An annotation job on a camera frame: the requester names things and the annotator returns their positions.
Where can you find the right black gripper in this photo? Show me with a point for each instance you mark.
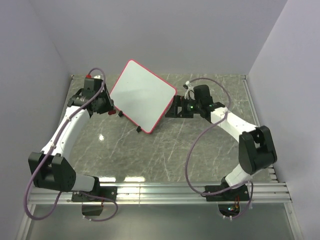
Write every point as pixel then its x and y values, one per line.
pixel 179 101

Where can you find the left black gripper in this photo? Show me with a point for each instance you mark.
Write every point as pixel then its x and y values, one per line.
pixel 109 105

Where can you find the red black whiteboard eraser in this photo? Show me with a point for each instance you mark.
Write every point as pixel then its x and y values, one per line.
pixel 112 112

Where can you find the red-framed whiteboard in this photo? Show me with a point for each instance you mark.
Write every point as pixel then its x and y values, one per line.
pixel 142 96

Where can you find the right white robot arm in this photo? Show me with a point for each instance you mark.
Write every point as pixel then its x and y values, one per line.
pixel 256 150

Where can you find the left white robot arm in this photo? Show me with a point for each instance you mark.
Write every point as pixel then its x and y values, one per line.
pixel 50 168

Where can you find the black whiteboard foot left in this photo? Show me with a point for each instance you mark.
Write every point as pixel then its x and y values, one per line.
pixel 120 114

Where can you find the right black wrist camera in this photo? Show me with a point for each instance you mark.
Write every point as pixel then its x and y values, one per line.
pixel 202 95

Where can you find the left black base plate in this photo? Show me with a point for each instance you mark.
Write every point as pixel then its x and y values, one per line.
pixel 97 195

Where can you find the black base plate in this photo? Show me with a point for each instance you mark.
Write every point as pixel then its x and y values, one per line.
pixel 240 194
pixel 97 195

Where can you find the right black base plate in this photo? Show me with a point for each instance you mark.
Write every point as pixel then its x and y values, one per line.
pixel 240 194

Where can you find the aluminium rail frame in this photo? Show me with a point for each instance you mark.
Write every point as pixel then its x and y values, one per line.
pixel 164 211

